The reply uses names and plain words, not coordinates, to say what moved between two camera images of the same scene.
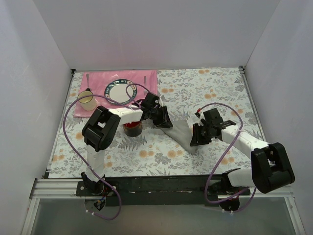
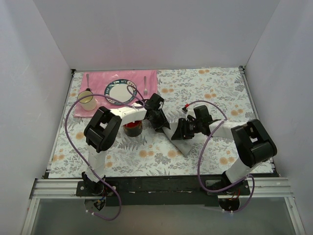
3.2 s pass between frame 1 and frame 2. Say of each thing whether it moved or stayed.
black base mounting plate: stayed
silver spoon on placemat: stayed
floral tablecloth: stayed
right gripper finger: moved
